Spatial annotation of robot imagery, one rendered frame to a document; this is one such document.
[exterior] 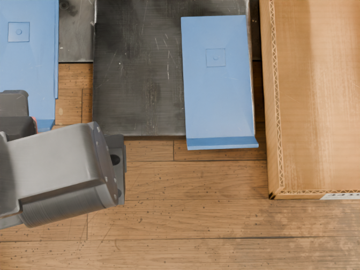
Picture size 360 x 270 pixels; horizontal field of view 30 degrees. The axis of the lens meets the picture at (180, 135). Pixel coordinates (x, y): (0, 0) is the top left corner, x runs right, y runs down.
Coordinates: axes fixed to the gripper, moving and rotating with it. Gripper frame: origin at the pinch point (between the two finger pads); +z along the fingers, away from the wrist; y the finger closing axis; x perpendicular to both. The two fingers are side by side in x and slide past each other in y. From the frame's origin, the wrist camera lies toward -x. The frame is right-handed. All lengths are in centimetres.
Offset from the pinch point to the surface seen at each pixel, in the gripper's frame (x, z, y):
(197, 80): -17.7, 10.1, 1.8
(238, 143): -21.3, 4.2, -3.5
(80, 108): -5.2, 11.4, -1.2
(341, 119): -33.0, 9.2, -2.6
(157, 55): -13.5, 12.1, 4.2
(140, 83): -11.6, 10.5, 1.5
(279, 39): -27.0, 14.2, 5.2
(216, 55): -19.8, 11.4, 4.1
